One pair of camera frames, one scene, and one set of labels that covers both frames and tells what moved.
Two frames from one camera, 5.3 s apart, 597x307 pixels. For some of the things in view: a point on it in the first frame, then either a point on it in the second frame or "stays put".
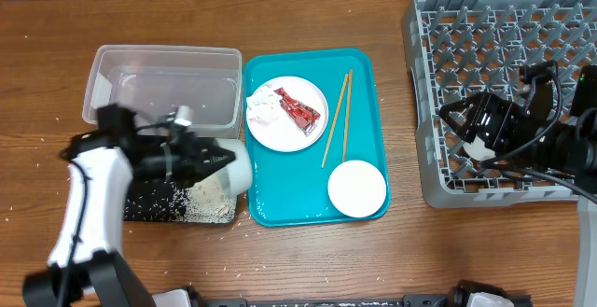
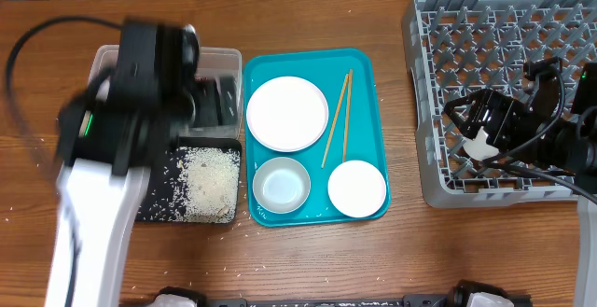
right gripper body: [509, 130] stays put
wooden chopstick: [347, 112] stays put
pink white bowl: [356, 188] stays put
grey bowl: [237, 175] -> [281, 185]
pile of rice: [203, 202] stays put
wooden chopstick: [331, 130] stays put
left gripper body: [179, 160] -> [205, 108]
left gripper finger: [209, 150] -> [229, 110]
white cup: [478, 149] stays put
